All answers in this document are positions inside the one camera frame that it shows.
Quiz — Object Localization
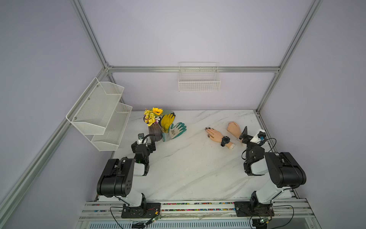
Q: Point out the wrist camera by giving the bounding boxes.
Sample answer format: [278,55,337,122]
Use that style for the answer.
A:
[137,133,145,145]
[250,129,267,146]

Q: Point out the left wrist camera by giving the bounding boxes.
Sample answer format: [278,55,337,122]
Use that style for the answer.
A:
[137,133,145,145]

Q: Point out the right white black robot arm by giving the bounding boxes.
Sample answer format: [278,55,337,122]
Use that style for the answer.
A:
[239,127,307,208]

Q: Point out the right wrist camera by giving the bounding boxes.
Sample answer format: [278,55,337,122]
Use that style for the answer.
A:
[250,129,267,146]

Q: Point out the aluminium rail front frame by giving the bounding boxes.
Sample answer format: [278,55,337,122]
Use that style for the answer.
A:
[76,198,321,229]

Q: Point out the yellow black work glove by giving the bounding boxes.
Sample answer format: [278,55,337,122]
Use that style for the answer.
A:
[161,113,175,133]

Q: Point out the black digital wrist watch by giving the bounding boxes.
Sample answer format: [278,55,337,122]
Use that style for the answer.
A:
[221,136,230,147]

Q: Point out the purple ribbed glass vase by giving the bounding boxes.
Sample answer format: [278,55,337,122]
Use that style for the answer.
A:
[148,122,163,142]

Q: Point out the yellow artificial flower bouquet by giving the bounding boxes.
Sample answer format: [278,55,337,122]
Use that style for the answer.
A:
[143,107,173,127]

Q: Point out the fist mannequin hand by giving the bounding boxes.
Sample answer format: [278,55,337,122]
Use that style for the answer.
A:
[227,122,242,141]

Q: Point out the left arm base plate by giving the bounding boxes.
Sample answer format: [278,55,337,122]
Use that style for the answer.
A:
[121,202,161,219]

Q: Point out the white two-tier mesh shelf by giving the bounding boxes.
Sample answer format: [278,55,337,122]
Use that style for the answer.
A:
[66,78,132,151]

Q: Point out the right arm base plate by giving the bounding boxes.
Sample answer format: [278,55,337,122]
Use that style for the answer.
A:
[234,201,275,217]

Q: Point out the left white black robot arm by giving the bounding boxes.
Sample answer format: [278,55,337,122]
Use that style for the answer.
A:
[96,142,156,208]

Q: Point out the green white work glove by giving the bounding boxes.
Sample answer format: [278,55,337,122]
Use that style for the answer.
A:
[163,122,187,142]

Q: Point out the white wire wall basket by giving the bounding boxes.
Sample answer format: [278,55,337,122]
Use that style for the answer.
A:
[178,62,221,92]

